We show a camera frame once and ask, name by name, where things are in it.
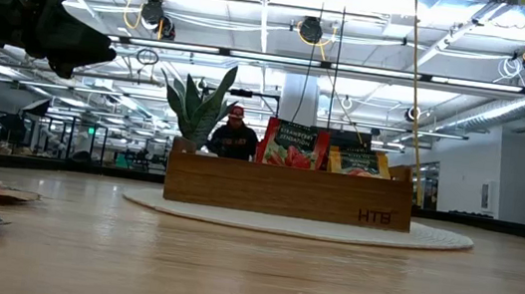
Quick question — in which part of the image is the red strawberry tea packet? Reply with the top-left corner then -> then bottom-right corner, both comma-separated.
253,114 -> 334,173

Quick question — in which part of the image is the wooden three-compartment tea box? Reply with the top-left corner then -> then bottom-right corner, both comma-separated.
160,135 -> 418,234

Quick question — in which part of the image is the long ceiling light bar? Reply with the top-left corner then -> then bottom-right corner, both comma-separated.
109,33 -> 525,96

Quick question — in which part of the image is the snake plant in white pot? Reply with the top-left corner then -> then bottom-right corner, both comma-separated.
151,57 -> 244,157

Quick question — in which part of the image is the person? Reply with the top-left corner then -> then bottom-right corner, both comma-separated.
203,101 -> 264,163

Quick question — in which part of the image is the black perforated computer case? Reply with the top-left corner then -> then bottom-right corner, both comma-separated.
309,124 -> 375,156

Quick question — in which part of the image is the white round woven placemat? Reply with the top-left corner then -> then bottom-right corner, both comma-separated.
120,183 -> 477,260

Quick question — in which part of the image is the black hanging cable loop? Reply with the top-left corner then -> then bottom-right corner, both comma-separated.
134,45 -> 162,69

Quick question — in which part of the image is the black hanging cable with coil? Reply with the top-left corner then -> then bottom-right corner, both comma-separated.
325,0 -> 349,133

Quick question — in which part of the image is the yellow hanging cable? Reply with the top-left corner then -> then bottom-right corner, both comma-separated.
386,0 -> 448,208

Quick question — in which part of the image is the silver ceiling air duct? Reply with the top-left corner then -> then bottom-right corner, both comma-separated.
437,82 -> 525,146

